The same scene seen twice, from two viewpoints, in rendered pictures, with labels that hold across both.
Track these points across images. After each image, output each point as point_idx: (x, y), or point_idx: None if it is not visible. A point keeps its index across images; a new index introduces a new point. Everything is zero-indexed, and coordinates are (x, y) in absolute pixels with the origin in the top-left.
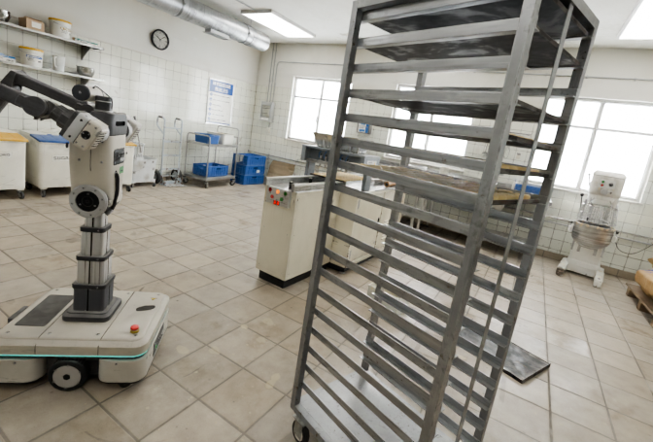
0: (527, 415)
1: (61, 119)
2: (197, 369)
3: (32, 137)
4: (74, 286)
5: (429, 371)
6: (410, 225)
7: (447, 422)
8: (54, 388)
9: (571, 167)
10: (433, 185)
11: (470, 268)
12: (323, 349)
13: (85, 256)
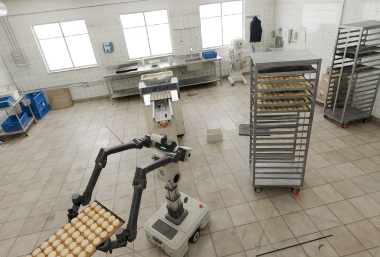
0: None
1: (182, 156)
2: (211, 203)
3: None
4: (176, 211)
5: (302, 150)
6: None
7: (284, 159)
8: (191, 244)
9: (217, 36)
10: (296, 110)
11: (311, 126)
12: (224, 167)
13: (176, 198)
